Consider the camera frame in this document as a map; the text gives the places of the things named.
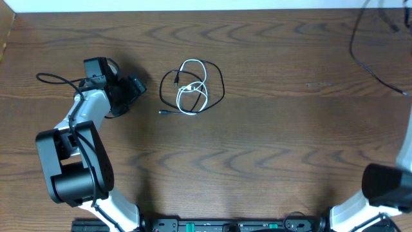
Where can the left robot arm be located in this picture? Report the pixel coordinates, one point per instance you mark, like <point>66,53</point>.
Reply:
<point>76,167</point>

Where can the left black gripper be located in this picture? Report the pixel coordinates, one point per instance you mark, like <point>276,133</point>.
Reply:
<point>135,92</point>

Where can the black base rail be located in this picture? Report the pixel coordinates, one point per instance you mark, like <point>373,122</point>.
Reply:
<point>294,222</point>

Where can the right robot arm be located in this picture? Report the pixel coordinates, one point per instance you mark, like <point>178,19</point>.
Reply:
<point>385,193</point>

